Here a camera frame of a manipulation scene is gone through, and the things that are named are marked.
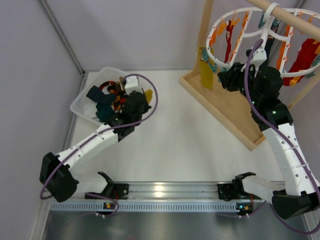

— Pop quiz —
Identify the argyle brown orange sock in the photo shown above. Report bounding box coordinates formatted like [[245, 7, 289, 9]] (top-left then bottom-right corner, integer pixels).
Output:
[[108, 87, 128, 111]]

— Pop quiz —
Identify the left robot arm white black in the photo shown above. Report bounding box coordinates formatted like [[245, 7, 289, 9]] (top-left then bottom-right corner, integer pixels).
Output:
[[39, 91, 151, 203]]

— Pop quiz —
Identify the dark green sock in basket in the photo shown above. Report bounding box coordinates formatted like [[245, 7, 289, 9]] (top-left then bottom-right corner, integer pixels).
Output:
[[95, 102, 115, 123]]

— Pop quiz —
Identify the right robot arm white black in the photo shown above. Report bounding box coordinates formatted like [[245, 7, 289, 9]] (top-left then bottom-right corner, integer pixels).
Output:
[[217, 62, 320, 220]]

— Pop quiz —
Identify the mustard yellow sock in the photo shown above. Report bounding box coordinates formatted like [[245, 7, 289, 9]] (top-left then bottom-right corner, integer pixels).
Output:
[[198, 47, 214, 90], [144, 89, 153, 104]]

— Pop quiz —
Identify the navy patterned sock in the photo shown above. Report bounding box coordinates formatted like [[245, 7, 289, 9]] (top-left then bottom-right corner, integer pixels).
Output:
[[86, 85, 116, 104]]

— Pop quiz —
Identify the white plastic basket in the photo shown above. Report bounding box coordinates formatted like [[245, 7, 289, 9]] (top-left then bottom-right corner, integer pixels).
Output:
[[70, 66, 150, 126]]

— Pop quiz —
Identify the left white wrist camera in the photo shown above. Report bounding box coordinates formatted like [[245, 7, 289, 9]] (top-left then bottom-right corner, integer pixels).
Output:
[[124, 75, 143, 95]]

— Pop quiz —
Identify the white round clip hanger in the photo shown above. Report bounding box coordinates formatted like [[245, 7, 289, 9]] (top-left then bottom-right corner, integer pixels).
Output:
[[200, 0, 320, 78]]

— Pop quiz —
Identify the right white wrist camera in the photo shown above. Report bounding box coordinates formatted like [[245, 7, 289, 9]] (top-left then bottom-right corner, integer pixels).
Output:
[[250, 47, 267, 68]]

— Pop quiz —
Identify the white sock in basket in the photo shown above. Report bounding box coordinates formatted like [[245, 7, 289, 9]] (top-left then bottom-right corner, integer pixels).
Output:
[[83, 96, 101, 123]]

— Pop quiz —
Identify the red sock on right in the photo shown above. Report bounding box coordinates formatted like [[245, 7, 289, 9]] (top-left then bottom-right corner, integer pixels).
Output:
[[283, 38, 320, 86]]

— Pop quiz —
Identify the aluminium rail base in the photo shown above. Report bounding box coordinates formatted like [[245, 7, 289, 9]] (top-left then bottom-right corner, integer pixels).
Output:
[[46, 182, 267, 218]]

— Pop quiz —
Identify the red black striped sock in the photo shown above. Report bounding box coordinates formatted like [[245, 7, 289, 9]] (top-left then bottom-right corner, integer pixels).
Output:
[[99, 80, 116, 93]]

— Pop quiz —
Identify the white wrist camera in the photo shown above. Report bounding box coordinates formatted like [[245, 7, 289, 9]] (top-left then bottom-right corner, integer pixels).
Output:
[[124, 75, 143, 95], [250, 47, 267, 68]]

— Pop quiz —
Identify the wooden rack frame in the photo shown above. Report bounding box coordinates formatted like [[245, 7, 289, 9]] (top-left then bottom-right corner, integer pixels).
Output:
[[179, 0, 320, 150]]

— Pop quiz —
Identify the tan brown striped sock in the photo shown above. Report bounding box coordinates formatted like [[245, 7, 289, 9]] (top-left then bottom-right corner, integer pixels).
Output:
[[115, 76, 126, 92]]

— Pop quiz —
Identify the red thin hanging sock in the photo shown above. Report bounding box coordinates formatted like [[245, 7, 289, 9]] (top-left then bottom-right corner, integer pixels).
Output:
[[224, 20, 234, 63]]

